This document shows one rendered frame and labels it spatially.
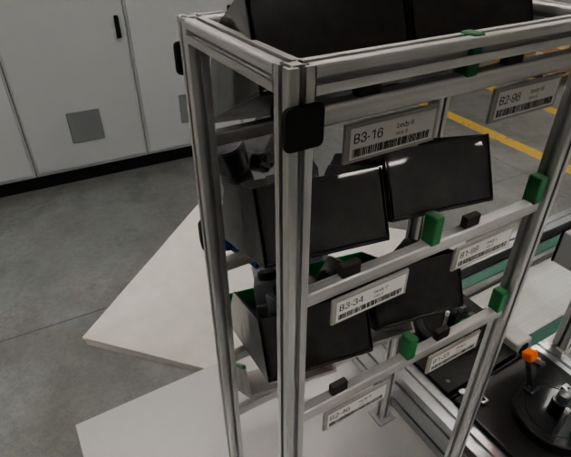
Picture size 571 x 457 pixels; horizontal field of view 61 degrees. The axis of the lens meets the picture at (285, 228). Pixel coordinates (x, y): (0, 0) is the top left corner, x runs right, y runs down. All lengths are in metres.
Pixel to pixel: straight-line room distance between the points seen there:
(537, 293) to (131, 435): 1.01
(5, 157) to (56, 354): 1.71
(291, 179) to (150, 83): 3.46
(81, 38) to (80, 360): 2.09
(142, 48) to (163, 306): 2.62
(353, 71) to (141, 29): 3.38
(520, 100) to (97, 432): 0.95
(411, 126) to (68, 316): 2.46
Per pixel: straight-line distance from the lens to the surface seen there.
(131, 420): 1.11
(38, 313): 2.80
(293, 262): 0.37
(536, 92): 0.49
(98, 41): 3.64
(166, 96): 3.83
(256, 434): 1.05
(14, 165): 3.84
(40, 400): 2.39
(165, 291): 1.37
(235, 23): 0.40
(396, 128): 0.37
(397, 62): 0.35
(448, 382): 1.03
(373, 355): 1.08
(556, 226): 1.61
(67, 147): 3.81
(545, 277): 1.46
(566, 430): 1.02
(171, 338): 1.24
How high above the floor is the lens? 1.74
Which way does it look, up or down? 34 degrees down
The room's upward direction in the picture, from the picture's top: straight up
